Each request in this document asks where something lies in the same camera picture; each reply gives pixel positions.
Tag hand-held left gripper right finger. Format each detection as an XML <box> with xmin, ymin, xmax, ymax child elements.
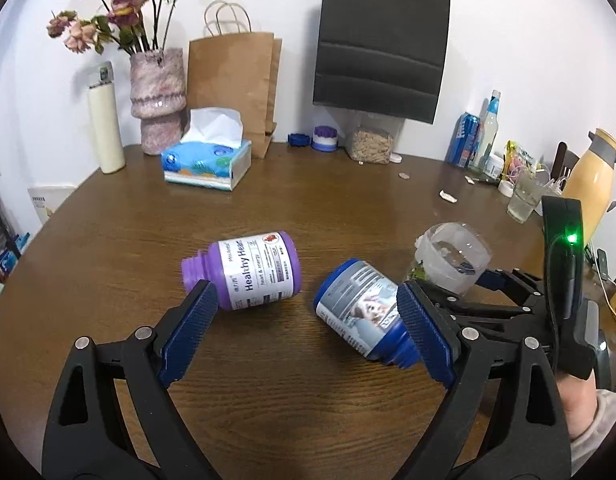
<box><xmin>392</xmin><ymin>280</ymin><xmax>573</xmax><ymax>480</ymax></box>

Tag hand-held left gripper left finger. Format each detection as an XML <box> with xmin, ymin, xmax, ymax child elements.
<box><xmin>40</xmin><ymin>279</ymin><xmax>221</xmax><ymax>480</ymax></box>

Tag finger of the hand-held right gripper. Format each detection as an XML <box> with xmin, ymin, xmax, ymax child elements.
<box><xmin>478</xmin><ymin>267</ymin><xmax>549</xmax><ymax>307</ymax></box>
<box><xmin>435</xmin><ymin>294</ymin><xmax>556</xmax><ymax>336</ymax></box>

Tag clear plastic jar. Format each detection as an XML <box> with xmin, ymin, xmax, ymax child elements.
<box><xmin>407</xmin><ymin>222</ymin><xmax>493</xmax><ymax>297</ymax></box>

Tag person's right forearm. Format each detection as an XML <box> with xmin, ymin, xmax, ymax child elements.
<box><xmin>558</xmin><ymin>371</ymin><xmax>616</xmax><ymax>479</ymax></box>

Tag blue supplement bottle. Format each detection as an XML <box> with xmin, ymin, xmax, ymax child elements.
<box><xmin>314</xmin><ymin>258</ymin><xmax>421</xmax><ymax>369</ymax></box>

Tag clear drinking glass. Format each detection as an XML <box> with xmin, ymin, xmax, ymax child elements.
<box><xmin>506</xmin><ymin>172</ymin><xmax>544</xmax><ymax>224</ymax></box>

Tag purple supplement bottle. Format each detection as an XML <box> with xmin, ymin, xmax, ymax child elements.
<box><xmin>181</xmin><ymin>231</ymin><xmax>303</xmax><ymax>312</ymax></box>

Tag yellow thermal jug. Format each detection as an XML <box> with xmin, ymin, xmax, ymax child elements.
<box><xmin>561</xmin><ymin>128</ymin><xmax>616</xmax><ymax>247</ymax></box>

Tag dark wooden chair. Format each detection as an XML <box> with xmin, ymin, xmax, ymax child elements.
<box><xmin>554</xmin><ymin>142</ymin><xmax>582</xmax><ymax>192</ymax></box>

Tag colourful snack packet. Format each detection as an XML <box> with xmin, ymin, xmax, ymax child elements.
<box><xmin>502</xmin><ymin>140</ymin><xmax>539</xmax><ymax>186</ymax></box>

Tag blue drink can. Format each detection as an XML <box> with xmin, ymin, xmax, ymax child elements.
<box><xmin>447</xmin><ymin>112</ymin><xmax>481</xmax><ymax>169</ymax></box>

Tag clear bottle with blue label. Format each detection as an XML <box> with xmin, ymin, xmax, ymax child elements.
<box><xmin>468</xmin><ymin>90</ymin><xmax>503</xmax><ymax>177</ymax></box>

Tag blue tissue box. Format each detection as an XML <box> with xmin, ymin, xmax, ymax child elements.
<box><xmin>161</xmin><ymin>107</ymin><xmax>253</xmax><ymax>192</ymax></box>

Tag clear container of grains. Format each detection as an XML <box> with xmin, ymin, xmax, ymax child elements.
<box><xmin>345</xmin><ymin>123</ymin><xmax>395</xmax><ymax>165</ymax></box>

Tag black magazine rack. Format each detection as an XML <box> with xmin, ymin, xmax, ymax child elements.
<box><xmin>0</xmin><ymin>179</ymin><xmax>24</xmax><ymax>281</ymax></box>

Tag purple and white jar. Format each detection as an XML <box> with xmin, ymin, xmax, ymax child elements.
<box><xmin>311</xmin><ymin>125</ymin><xmax>339</xmax><ymax>153</ymax></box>

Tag cream thermos bottle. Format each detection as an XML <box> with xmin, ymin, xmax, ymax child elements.
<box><xmin>87</xmin><ymin>61</ymin><xmax>127</xmax><ymax>175</ymax></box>

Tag pink speckled vase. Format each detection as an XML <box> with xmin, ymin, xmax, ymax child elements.
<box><xmin>129</xmin><ymin>48</ymin><xmax>187</xmax><ymax>156</ymax></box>

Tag brown paper bag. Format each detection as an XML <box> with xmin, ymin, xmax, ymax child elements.
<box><xmin>187</xmin><ymin>0</ymin><xmax>283</xmax><ymax>160</ymax></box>

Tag black paper bag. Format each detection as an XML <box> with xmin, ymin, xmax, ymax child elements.
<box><xmin>312</xmin><ymin>0</ymin><xmax>451</xmax><ymax>125</ymax></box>

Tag dried pink flowers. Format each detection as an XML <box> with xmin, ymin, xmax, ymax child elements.
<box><xmin>47</xmin><ymin>0</ymin><xmax>189</xmax><ymax>57</ymax></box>

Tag white cable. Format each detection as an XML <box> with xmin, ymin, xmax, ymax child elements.
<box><xmin>586</xmin><ymin>247</ymin><xmax>616</xmax><ymax>313</ymax></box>

